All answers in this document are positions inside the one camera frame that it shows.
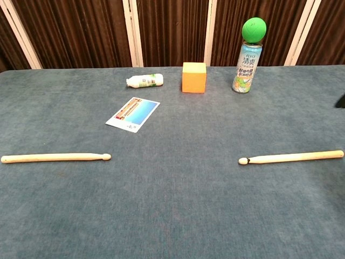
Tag wooden drumstick with black mark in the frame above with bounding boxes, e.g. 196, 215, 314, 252
238, 150, 345, 165

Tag plain wooden drumstick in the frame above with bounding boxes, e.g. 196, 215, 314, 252
1, 153, 112, 164

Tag brown curtain screen panel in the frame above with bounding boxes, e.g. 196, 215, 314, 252
132, 0, 213, 67
5, 0, 135, 70
210, 0, 315, 67
0, 6, 32, 73
291, 0, 345, 66

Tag light blue drink can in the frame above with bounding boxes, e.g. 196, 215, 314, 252
232, 40, 264, 94

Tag green ball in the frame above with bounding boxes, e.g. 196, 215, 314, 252
241, 17, 267, 45

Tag orange yellow cube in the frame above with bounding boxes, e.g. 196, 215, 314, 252
182, 62, 208, 94

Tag blue table cloth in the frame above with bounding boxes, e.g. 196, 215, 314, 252
0, 64, 345, 259

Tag small white plastic bottle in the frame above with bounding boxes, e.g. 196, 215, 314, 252
126, 73, 164, 88

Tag blue picture card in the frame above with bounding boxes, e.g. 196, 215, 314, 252
105, 97, 161, 133

